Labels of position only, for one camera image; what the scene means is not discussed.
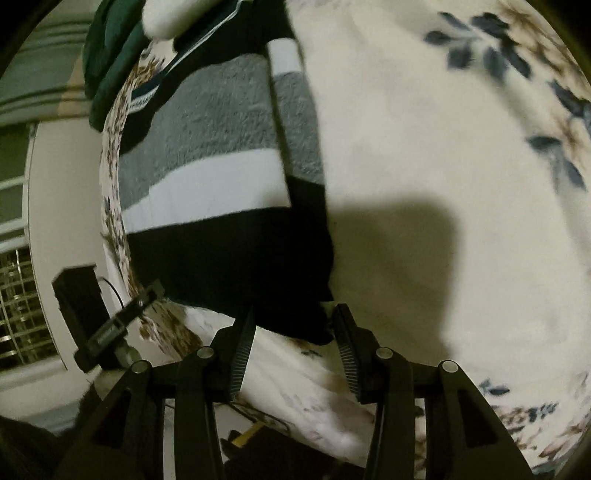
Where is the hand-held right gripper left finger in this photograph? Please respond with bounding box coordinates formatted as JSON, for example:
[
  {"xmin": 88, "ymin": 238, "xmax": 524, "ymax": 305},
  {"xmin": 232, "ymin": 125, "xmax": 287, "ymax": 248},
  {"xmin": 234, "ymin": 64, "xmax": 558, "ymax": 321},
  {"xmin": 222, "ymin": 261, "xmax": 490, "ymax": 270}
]
[{"xmin": 55, "ymin": 305, "xmax": 257, "ymax": 480}]

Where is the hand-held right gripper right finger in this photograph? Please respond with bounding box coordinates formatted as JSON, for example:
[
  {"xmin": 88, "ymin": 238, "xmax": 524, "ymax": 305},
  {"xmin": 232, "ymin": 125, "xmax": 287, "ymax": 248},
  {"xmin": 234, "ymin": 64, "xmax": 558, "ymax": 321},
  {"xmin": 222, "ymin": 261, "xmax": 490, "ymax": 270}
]
[{"xmin": 332, "ymin": 303, "xmax": 536, "ymax": 480}]

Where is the black grey white striped sweater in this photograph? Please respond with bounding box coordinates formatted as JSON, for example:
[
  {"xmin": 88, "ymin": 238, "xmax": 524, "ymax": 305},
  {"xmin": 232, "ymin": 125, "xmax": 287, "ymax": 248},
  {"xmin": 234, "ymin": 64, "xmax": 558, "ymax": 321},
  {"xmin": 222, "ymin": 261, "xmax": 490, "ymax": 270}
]
[{"xmin": 117, "ymin": 0, "xmax": 335, "ymax": 346}]

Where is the black and yellow bag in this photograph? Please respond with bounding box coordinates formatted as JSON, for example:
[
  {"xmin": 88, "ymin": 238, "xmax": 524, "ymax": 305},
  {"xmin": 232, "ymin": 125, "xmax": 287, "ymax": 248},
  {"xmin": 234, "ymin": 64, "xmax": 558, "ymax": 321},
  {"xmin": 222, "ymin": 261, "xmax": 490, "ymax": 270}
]
[{"xmin": 221, "ymin": 422, "xmax": 333, "ymax": 480}]

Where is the black box device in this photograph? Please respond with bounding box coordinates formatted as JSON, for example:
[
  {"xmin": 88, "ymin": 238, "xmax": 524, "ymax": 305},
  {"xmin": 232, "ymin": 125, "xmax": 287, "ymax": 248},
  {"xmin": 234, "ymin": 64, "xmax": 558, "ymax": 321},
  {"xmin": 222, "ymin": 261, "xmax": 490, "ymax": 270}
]
[{"xmin": 52, "ymin": 264, "xmax": 106, "ymax": 344}]

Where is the floral blanket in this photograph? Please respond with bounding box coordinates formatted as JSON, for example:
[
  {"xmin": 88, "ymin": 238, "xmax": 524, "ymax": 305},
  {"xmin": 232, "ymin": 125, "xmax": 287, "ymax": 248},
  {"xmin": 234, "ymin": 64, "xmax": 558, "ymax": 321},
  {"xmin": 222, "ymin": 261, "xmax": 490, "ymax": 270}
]
[{"xmin": 99, "ymin": 0, "xmax": 591, "ymax": 476}]

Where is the window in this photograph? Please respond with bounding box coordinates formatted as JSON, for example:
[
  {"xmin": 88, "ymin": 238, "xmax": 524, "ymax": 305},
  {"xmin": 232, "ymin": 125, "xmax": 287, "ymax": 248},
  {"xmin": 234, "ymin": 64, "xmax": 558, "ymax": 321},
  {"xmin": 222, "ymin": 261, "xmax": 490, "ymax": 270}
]
[{"xmin": 0, "ymin": 122, "xmax": 38, "ymax": 259}]

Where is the dark green folded blanket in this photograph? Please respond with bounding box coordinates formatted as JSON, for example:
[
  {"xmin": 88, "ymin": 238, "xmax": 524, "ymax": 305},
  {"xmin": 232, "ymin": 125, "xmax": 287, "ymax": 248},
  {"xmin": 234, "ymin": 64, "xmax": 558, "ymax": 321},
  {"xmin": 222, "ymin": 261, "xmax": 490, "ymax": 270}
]
[{"xmin": 83, "ymin": 0, "xmax": 151, "ymax": 132}]

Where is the white folded garment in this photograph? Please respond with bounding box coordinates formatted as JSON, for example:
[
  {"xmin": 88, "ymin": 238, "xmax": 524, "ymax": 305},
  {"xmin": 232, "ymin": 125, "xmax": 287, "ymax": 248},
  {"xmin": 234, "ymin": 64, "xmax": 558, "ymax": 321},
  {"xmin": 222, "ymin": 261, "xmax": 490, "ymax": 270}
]
[{"xmin": 141, "ymin": 0, "xmax": 241, "ymax": 38}]

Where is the grey green curtain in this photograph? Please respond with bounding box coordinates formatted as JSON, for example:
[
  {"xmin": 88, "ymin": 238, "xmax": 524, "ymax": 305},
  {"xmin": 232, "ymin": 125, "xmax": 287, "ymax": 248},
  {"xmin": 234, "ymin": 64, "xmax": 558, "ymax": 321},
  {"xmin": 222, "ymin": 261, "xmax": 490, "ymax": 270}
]
[{"xmin": 0, "ymin": 21, "xmax": 100, "ymax": 125}]

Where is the black clamp mount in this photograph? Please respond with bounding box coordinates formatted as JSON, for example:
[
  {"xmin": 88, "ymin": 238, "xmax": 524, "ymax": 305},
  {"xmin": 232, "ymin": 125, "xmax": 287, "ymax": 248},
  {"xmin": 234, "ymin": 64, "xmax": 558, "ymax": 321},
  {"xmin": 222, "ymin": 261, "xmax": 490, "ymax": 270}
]
[{"xmin": 74, "ymin": 278, "xmax": 166, "ymax": 374}]

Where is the metal wire grid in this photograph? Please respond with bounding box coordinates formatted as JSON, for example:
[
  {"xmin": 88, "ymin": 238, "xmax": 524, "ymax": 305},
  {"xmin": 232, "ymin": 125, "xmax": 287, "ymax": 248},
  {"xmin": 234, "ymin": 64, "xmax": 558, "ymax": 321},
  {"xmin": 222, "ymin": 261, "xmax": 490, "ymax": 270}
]
[{"xmin": 0, "ymin": 247, "xmax": 61, "ymax": 365}]

